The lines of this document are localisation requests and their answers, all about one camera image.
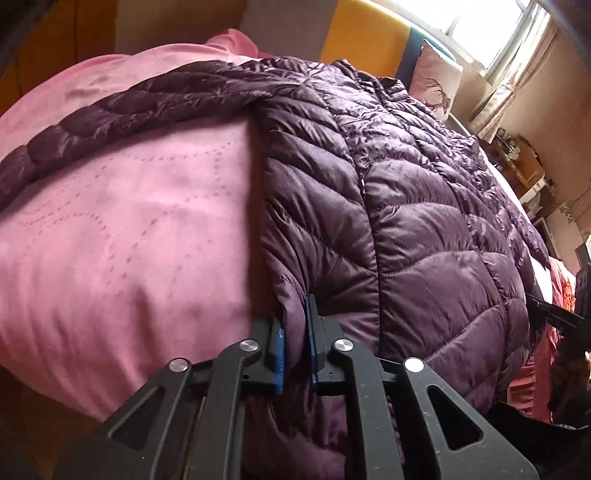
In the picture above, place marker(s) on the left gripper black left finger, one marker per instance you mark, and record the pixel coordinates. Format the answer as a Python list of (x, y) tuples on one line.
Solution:
[(186, 421)]

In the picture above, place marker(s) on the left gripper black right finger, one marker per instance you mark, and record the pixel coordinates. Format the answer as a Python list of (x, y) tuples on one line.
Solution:
[(403, 420)]

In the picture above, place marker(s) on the purple quilted down jacket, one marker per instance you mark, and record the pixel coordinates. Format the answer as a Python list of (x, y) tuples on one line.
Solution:
[(392, 221)]

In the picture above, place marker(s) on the pink ruffled blanket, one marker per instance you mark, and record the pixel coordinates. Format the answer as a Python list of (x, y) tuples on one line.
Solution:
[(530, 390)]

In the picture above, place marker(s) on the wooden bedside shelf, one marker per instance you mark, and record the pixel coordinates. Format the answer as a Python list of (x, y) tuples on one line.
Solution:
[(521, 166)]

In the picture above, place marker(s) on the pink bed cover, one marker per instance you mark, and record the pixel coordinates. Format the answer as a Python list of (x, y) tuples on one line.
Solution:
[(129, 239)]

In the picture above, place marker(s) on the middle pink curtain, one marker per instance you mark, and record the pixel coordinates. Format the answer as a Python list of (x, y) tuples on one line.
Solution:
[(531, 54)]

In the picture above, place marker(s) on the pink floral pillow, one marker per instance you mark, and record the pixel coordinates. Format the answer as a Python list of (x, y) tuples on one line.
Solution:
[(436, 80)]

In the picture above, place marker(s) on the grey yellow blue headboard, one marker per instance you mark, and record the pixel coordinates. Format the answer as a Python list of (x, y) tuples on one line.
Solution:
[(370, 36)]

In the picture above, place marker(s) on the wooden wardrobe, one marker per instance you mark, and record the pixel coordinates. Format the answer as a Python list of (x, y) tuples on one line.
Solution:
[(42, 38)]

